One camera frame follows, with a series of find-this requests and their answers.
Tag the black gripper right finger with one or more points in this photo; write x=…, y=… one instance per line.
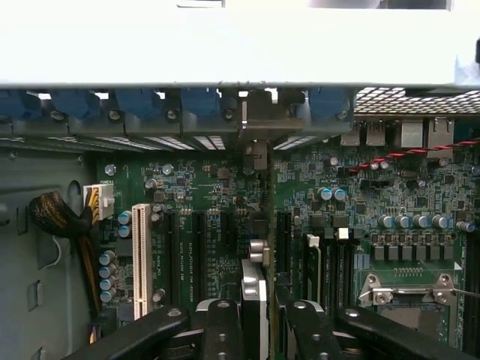
x=311, y=330

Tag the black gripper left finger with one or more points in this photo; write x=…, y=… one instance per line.
x=221, y=330

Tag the short black expansion slot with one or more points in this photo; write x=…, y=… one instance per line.
x=230, y=228

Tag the CPU socket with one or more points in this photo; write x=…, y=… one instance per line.
x=408, y=300

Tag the white PCI slot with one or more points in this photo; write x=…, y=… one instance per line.
x=141, y=262

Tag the silver locking lever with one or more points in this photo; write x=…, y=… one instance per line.
x=412, y=290

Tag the green motherboard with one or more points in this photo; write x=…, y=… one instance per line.
x=210, y=180

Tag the white power connector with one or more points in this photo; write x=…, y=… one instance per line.
x=103, y=198

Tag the open PC case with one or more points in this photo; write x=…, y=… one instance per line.
x=37, y=187

